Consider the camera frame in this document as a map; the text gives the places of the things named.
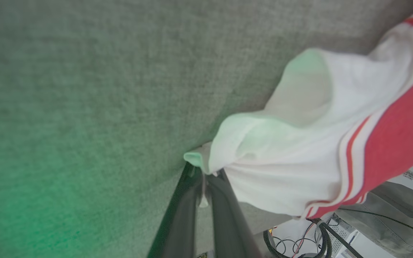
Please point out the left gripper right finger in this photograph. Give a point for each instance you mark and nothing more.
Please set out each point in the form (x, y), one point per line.
(228, 222)

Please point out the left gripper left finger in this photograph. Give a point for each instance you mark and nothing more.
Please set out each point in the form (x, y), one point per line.
(179, 222)

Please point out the red and white jersey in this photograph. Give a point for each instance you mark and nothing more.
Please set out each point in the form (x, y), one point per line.
(317, 150)

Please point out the white vented box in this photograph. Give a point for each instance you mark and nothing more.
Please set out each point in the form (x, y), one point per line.
(342, 234)

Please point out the grey fabric sofa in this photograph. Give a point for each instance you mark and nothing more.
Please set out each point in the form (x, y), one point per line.
(102, 107)

